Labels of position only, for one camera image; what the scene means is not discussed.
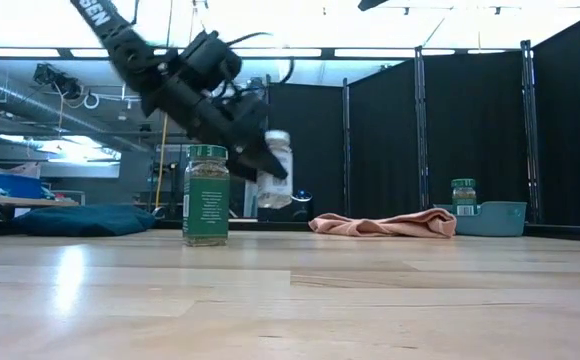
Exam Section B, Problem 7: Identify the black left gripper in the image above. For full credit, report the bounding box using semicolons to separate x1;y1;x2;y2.
139;74;290;182

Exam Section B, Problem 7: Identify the white-lid spice jar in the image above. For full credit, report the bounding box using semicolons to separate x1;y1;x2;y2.
256;129;295;210

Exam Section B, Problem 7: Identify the green-lid spice jar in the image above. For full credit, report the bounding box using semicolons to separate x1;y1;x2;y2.
181;144;232;248
450;178;478;217

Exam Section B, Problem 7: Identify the black partition panel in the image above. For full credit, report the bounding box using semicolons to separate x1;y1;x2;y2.
342;52;424;220
519;4;580;229
414;49;534;211
264;83;347;221

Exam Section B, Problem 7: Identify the black tower device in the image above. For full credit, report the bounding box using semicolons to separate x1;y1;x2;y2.
292;189;315;222

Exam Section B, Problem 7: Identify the pink folded cloth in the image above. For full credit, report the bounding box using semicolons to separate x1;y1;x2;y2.
308;207;458;239

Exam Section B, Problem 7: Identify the white counter board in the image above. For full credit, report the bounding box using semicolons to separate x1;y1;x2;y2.
39;160;122;180

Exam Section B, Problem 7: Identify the navy blue folded cloth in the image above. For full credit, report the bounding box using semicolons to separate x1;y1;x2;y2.
18;203;157;238

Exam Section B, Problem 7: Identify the wooden side table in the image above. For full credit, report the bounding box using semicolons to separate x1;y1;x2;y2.
0;192;80;224

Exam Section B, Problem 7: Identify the teal plastic bin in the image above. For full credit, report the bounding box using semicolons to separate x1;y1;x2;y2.
433;200;528;238

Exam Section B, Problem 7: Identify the blue storage bin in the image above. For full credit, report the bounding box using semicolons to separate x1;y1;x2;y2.
0;173;44;200

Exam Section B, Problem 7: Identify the yellow hanging strap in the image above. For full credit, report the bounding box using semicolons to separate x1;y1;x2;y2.
154;112;170;210

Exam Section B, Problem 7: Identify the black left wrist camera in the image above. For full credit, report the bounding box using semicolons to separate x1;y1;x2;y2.
179;29;245;91

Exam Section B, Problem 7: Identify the black hanging cable cluster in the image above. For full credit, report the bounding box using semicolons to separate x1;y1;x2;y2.
32;62;84;101

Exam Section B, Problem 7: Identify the silver ceiling duct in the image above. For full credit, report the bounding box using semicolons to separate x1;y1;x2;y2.
0;67;146;154

